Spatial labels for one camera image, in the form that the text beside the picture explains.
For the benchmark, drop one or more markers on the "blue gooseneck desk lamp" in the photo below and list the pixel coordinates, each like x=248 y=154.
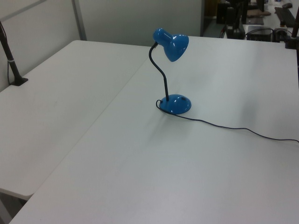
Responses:
x=177 y=46

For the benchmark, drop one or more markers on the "black equipment box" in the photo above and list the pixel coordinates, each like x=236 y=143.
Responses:
x=221 y=12

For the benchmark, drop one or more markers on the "black monitor stand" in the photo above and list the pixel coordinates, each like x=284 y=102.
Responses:
x=233 y=21

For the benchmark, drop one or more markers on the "dark grey electronics box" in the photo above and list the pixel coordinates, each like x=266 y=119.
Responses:
x=259 y=35

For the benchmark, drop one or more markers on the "black pole with white band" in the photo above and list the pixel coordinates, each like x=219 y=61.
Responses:
x=14 y=70

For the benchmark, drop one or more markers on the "brown cloth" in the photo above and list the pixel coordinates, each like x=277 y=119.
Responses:
x=258 y=12

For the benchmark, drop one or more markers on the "black cylindrical device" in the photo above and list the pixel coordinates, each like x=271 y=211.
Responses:
x=280 y=35

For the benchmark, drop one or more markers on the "black keyboard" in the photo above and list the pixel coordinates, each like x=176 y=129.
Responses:
x=286 y=16

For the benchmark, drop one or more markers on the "black computer mouse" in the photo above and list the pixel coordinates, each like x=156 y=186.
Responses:
x=287 y=5

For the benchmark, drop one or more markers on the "grey aluminium partition post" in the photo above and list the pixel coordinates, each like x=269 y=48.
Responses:
x=79 y=21

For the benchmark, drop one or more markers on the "black clamped camera pole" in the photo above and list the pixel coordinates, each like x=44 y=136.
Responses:
x=290 y=43

